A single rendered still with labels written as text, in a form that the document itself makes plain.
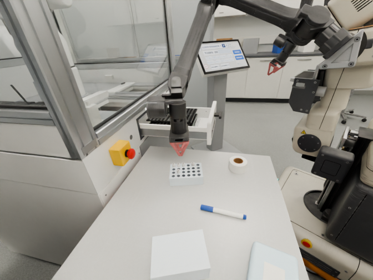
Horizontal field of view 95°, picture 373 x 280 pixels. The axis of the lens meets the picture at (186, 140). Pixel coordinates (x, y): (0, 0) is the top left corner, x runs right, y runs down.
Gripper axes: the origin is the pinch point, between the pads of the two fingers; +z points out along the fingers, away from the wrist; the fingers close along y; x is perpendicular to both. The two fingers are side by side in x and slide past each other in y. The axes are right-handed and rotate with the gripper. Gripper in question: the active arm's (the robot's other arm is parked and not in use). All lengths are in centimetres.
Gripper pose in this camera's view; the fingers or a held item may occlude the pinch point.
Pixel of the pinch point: (180, 151)
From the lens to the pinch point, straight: 65.5
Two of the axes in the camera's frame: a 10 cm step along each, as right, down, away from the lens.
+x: 10.0, -0.4, -0.1
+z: 0.4, 8.6, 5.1
